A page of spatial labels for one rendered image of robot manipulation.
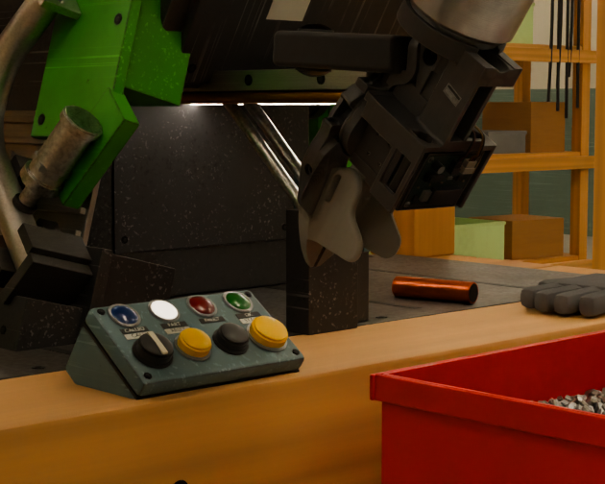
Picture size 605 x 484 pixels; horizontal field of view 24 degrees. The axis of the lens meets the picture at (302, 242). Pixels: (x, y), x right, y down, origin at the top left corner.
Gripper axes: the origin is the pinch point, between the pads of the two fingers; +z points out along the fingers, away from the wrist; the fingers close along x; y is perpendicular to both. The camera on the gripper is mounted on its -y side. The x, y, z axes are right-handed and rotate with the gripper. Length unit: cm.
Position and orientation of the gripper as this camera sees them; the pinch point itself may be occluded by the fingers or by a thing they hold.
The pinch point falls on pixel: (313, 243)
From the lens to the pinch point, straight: 99.4
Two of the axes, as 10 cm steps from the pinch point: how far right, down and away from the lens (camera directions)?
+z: -3.9, 7.7, 5.0
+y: 5.6, 6.3, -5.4
